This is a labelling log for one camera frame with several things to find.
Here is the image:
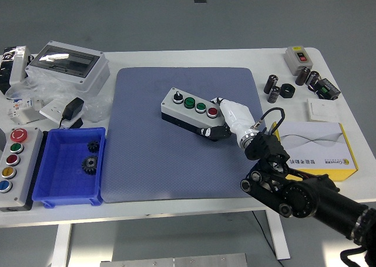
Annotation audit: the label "white wall switch plate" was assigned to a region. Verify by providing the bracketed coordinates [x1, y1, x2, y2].
[307, 98, 339, 122]

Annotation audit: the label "white rectangular box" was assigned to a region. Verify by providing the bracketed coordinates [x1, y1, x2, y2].
[9, 45, 35, 87]

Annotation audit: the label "black hex nut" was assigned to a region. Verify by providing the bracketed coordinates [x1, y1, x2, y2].
[280, 83, 296, 99]

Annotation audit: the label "black cable under table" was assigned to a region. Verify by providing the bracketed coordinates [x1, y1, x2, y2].
[251, 211, 284, 267]

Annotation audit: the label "clear plastic bag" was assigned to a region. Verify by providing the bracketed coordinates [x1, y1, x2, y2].
[5, 72, 112, 124]

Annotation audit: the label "grey distribution box clear lid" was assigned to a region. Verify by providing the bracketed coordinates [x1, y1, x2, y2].
[25, 40, 110, 96]

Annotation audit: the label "yellow white cardboard box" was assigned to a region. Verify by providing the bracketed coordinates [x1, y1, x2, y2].
[271, 121, 359, 182]

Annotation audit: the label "black cylindrical capacitor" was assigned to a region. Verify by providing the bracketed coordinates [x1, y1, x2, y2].
[305, 70, 320, 88]
[295, 66, 311, 86]
[263, 74, 279, 95]
[267, 85, 281, 104]

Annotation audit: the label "black power adapter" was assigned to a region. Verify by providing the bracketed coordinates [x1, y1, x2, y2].
[58, 97, 85, 129]

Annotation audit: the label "black shiny foil bag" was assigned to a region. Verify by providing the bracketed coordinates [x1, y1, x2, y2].
[0, 46, 18, 96]

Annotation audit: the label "grey-blue table mat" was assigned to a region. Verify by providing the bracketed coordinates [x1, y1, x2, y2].
[101, 66, 267, 203]

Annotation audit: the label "white circuit breaker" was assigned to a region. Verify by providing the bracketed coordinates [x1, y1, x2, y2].
[7, 98, 45, 125]

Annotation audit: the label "grey rocker switch box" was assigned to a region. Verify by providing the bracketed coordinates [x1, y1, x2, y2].
[284, 45, 314, 76]

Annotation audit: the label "silver metal plate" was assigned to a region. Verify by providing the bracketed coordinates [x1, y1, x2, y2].
[99, 252, 248, 267]

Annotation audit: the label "white table leg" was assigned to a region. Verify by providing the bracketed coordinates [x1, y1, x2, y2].
[266, 210, 291, 261]
[51, 224, 73, 267]

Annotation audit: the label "white wall socket plate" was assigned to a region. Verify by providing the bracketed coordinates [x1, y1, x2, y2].
[39, 99, 71, 124]

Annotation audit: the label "blue plastic bin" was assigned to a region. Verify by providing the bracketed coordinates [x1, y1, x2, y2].
[31, 127, 106, 209]

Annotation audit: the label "large black gear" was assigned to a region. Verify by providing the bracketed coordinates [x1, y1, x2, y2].
[81, 155, 99, 176]

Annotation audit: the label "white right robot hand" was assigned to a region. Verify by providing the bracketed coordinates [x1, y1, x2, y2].
[199, 96, 256, 142]

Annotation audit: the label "grey five-button control box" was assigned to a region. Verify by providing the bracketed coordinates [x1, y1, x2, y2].
[0, 127, 45, 212]

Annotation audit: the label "grey four-button control box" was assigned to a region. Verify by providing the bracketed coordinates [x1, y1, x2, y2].
[160, 87, 231, 141]

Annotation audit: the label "black module green terminals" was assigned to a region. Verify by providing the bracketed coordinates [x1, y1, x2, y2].
[314, 78, 341, 101]

